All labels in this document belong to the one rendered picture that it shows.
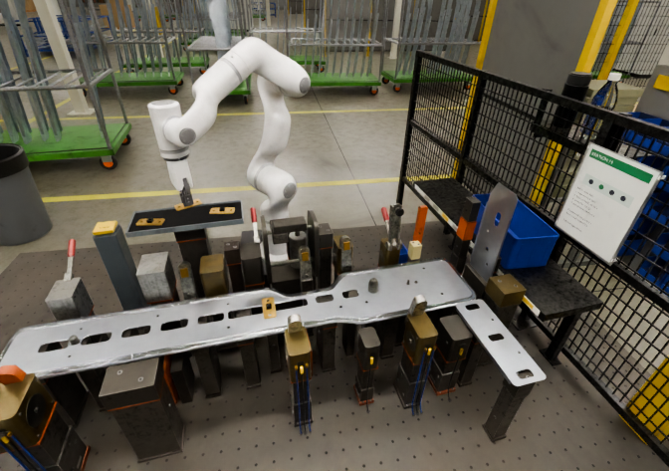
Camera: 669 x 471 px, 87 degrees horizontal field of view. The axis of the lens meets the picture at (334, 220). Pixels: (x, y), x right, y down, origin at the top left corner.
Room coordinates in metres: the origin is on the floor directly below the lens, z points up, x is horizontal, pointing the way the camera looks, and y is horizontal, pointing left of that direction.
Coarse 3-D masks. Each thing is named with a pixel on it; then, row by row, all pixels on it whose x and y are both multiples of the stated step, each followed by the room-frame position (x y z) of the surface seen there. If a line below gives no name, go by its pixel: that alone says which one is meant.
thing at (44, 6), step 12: (36, 0) 5.95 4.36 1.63; (48, 0) 6.05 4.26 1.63; (48, 12) 5.96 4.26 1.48; (48, 24) 5.95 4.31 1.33; (48, 36) 5.94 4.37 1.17; (60, 36) 6.03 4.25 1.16; (60, 48) 5.96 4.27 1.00; (60, 60) 5.95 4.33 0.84; (72, 84) 5.96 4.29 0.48; (72, 96) 5.95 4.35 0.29; (84, 96) 6.11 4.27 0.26; (84, 108) 5.97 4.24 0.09
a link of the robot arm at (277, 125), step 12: (264, 84) 1.35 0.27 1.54; (264, 96) 1.34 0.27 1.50; (276, 96) 1.36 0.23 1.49; (264, 108) 1.33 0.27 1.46; (276, 108) 1.32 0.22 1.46; (276, 120) 1.29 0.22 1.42; (288, 120) 1.31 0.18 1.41; (264, 132) 1.30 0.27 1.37; (276, 132) 1.28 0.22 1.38; (288, 132) 1.31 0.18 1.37; (264, 144) 1.29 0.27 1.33; (276, 144) 1.28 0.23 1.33; (264, 156) 1.30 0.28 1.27; (276, 156) 1.35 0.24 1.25; (252, 168) 1.30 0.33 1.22; (252, 180) 1.28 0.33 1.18
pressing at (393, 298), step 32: (352, 288) 0.87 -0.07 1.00; (384, 288) 0.87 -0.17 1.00; (416, 288) 0.87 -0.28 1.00; (448, 288) 0.88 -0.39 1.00; (64, 320) 0.71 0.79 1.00; (96, 320) 0.71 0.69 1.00; (128, 320) 0.71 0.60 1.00; (160, 320) 0.71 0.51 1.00; (192, 320) 0.72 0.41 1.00; (224, 320) 0.72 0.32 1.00; (256, 320) 0.72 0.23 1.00; (320, 320) 0.73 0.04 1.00; (352, 320) 0.73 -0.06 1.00; (32, 352) 0.60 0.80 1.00; (64, 352) 0.60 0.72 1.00; (96, 352) 0.60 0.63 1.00; (128, 352) 0.60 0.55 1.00; (160, 352) 0.61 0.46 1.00
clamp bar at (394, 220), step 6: (390, 204) 1.05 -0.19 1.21; (396, 204) 1.05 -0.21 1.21; (390, 210) 1.05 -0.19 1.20; (396, 210) 1.02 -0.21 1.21; (402, 210) 1.02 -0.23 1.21; (390, 216) 1.04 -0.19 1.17; (396, 216) 1.05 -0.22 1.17; (390, 222) 1.03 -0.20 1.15; (396, 222) 1.04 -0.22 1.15; (390, 228) 1.03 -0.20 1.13; (396, 228) 1.04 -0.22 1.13; (390, 234) 1.02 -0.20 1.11; (396, 234) 1.04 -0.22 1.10; (390, 240) 1.02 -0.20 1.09; (396, 240) 1.03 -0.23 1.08; (390, 246) 1.01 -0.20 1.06; (396, 246) 1.03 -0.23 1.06
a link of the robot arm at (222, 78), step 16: (224, 64) 1.16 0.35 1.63; (208, 80) 1.12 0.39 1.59; (224, 80) 1.14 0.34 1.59; (240, 80) 1.18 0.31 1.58; (208, 96) 1.07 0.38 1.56; (224, 96) 1.14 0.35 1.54; (192, 112) 0.99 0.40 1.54; (208, 112) 1.02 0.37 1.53; (176, 128) 0.95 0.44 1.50; (192, 128) 0.97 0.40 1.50; (208, 128) 1.01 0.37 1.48; (176, 144) 0.95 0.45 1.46
